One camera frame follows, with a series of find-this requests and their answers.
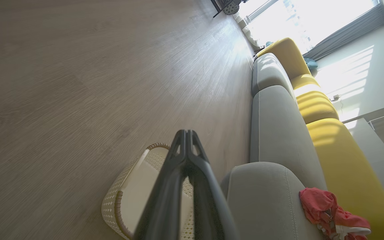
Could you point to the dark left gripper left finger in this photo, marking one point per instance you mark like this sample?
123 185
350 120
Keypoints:
165 200

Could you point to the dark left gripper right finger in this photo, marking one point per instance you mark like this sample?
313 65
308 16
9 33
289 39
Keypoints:
208 206

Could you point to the plain red garment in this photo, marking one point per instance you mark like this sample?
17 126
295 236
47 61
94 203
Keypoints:
317 201

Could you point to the red white varsity jacket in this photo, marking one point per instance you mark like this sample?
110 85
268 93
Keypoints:
348 223

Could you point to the white woven laundry basket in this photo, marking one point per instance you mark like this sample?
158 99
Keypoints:
135 190

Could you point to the grey sofa seat cushion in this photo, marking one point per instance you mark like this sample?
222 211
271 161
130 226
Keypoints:
272 70
282 133

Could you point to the small blue object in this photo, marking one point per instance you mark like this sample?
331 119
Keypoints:
311 63

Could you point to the white sheer curtain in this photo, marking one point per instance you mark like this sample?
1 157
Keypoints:
248 33

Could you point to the white side cabinet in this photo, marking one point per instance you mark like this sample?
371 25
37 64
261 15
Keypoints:
378 146

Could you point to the black furniture leg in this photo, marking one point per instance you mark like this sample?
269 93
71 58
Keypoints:
218 7

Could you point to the spotted round ball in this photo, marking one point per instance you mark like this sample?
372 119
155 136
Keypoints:
231 7

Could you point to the grey window curtain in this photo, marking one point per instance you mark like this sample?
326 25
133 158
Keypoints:
348 31

